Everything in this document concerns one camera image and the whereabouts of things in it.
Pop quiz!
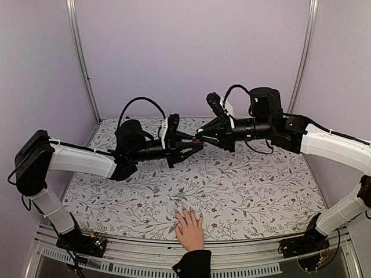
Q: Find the aluminium frame post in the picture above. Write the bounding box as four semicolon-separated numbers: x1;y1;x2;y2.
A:
66;0;101;123
288;0;319;114

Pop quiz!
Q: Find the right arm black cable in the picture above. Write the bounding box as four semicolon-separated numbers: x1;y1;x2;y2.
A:
223;84;251;99

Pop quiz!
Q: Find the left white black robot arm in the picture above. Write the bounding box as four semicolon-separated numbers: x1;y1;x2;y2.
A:
8;115;203;251

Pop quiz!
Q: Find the front aluminium rail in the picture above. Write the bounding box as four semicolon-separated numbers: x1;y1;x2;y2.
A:
26;224;363;278

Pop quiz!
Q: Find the person's hand with painted nails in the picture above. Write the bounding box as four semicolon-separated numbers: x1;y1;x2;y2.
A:
174;208;205;252

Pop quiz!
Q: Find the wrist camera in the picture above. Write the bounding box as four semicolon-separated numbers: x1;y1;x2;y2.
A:
159;114;180;149
206;92;235;128

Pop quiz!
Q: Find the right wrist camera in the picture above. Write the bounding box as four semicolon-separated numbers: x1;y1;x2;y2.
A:
206;92;235;128

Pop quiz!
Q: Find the black sleeved forearm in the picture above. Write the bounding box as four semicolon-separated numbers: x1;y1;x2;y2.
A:
172;250;212;278

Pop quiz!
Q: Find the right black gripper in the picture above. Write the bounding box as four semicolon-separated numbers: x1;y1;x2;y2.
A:
194;115;272;154

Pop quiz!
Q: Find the red nail polish bottle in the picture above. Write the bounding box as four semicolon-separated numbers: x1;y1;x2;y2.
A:
192;138;204;145

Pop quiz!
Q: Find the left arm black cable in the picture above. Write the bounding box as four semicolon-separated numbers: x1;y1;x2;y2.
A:
118;96;167;128

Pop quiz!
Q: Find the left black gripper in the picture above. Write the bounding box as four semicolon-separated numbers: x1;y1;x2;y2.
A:
130;131;204;169

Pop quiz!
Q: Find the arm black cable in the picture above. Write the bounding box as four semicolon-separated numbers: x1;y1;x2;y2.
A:
223;84;251;99
118;96;167;128

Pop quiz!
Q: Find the right aluminium frame post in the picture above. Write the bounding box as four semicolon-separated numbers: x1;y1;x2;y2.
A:
288;0;319;114

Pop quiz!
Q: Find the left aluminium frame post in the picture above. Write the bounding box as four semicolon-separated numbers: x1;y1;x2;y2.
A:
66;0;101;123

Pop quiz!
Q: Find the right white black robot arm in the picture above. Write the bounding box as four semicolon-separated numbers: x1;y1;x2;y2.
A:
196;87;370;253

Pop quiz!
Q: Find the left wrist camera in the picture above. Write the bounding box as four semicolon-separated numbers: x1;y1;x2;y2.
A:
159;114;180;149

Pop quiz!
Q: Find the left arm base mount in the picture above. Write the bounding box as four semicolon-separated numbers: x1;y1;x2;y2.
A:
56;230;107;258

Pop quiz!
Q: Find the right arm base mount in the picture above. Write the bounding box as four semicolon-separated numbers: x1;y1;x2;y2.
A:
278;224;330;272

